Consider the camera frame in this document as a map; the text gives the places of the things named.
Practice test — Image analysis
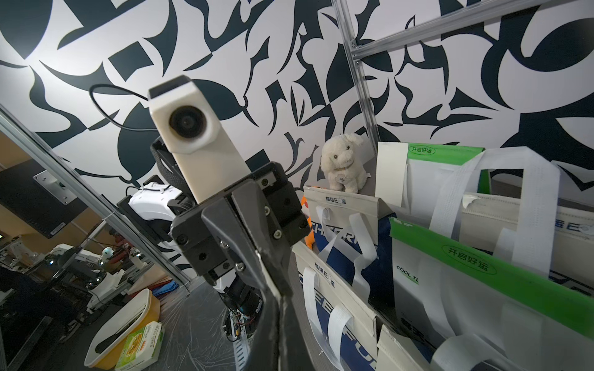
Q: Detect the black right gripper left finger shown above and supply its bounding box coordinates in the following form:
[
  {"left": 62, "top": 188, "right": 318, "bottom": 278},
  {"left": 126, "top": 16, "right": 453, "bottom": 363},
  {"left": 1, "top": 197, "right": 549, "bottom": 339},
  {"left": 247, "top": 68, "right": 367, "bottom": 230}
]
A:
[{"left": 244, "top": 300, "right": 279, "bottom": 371}]

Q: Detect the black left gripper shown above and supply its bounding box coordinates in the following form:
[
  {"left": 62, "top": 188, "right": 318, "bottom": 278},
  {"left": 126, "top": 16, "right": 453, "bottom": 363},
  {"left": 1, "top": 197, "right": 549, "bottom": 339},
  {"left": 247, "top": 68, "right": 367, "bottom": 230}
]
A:
[{"left": 170, "top": 162, "right": 311, "bottom": 299}]

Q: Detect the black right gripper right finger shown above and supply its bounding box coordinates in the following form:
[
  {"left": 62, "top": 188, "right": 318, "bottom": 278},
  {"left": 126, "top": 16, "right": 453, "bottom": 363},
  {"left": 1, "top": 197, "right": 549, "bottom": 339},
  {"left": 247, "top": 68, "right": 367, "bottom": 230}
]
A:
[{"left": 280, "top": 298, "right": 315, "bottom": 371}]

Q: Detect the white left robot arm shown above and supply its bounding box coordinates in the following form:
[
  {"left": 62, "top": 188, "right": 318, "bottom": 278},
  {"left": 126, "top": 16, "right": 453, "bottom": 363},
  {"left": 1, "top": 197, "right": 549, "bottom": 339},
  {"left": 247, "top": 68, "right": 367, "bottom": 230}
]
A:
[{"left": 118, "top": 139, "right": 309, "bottom": 328}]

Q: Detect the blue white front left bag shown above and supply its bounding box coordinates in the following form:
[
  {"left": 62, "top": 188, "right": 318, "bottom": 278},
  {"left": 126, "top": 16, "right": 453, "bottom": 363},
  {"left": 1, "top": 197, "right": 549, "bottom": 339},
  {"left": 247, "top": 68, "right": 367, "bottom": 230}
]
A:
[{"left": 292, "top": 242, "right": 382, "bottom": 370}]

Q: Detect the blue white front right bag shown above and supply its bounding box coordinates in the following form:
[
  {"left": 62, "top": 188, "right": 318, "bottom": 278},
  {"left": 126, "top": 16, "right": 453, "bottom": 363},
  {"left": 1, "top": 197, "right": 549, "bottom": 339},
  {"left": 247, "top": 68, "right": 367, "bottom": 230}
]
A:
[{"left": 375, "top": 325, "right": 431, "bottom": 371}]

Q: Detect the white plush rabbit toy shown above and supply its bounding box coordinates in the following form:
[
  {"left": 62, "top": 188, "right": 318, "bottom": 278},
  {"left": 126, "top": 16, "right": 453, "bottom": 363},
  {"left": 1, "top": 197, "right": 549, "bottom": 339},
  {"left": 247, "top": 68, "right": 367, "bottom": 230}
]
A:
[{"left": 320, "top": 134, "right": 368, "bottom": 193}]

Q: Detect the green tissue box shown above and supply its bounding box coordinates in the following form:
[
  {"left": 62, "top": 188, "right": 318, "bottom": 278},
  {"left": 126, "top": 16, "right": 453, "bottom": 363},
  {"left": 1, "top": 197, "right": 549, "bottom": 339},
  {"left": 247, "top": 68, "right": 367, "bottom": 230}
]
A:
[{"left": 114, "top": 321, "right": 164, "bottom": 371}]

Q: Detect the yellow white floor bin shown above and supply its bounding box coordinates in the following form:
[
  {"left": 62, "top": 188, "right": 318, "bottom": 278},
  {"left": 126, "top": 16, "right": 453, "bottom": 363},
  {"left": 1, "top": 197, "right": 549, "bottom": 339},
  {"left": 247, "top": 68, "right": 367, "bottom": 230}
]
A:
[{"left": 84, "top": 288, "right": 160, "bottom": 370}]

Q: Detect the green white middle bag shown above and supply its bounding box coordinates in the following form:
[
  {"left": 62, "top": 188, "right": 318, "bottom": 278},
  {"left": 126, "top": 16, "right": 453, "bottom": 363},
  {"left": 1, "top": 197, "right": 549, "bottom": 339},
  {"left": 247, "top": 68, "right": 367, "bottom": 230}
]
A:
[{"left": 390, "top": 218, "right": 593, "bottom": 370}]

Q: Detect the green white bag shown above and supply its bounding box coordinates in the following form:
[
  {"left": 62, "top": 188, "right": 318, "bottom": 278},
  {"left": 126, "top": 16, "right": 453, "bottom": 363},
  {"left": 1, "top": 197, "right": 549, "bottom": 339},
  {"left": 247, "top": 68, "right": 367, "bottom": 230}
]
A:
[
  {"left": 390, "top": 218, "right": 593, "bottom": 370},
  {"left": 389, "top": 143, "right": 484, "bottom": 222}
]

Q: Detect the green white back left bag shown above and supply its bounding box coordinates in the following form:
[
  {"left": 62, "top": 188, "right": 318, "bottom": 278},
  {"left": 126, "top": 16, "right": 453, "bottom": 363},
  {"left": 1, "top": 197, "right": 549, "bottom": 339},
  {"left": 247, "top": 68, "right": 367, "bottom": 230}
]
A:
[{"left": 389, "top": 143, "right": 484, "bottom": 222}]

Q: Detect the white blue back right bag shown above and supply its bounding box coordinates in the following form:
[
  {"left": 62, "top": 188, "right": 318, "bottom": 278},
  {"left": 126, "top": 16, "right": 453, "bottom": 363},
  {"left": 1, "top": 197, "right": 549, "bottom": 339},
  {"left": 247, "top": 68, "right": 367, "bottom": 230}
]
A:
[{"left": 429, "top": 147, "right": 593, "bottom": 296}]

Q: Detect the aluminium frame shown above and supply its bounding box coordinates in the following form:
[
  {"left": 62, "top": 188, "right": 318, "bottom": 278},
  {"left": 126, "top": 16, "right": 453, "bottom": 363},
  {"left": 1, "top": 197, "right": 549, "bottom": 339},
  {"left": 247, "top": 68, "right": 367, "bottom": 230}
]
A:
[{"left": 0, "top": 0, "right": 558, "bottom": 288}]

